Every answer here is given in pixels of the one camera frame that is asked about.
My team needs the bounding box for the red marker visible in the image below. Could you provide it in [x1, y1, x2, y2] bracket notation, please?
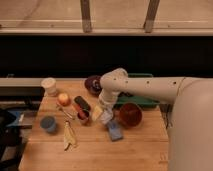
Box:
[72, 103, 86, 119]

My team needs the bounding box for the light blue towel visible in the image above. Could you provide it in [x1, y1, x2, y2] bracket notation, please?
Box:
[100, 109, 114, 125]

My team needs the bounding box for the blue cup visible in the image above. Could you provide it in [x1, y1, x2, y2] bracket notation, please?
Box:
[40, 116, 56, 133]

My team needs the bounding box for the apple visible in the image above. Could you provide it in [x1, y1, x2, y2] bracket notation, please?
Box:
[57, 93, 71, 106]

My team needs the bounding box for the small dark red cup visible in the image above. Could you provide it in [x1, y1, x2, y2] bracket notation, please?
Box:
[77, 110, 89, 125]

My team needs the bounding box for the blue sponge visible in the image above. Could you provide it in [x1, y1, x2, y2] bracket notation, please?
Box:
[107, 120, 123, 141]

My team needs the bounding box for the white plastic cup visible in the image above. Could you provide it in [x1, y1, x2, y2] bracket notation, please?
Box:
[41, 77, 57, 96]

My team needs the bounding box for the orange bowl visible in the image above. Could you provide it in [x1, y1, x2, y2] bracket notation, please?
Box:
[117, 103, 143, 128]

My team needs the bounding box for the black chair with blue item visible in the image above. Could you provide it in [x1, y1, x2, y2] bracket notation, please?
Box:
[0, 108, 23, 171]

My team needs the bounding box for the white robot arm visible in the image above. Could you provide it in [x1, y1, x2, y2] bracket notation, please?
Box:
[98, 68, 213, 171]

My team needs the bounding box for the metal fork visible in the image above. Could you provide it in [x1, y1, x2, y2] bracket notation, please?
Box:
[56, 104, 75, 120]

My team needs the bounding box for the green plastic tray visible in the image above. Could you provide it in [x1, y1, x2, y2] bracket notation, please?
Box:
[115, 73, 159, 108]

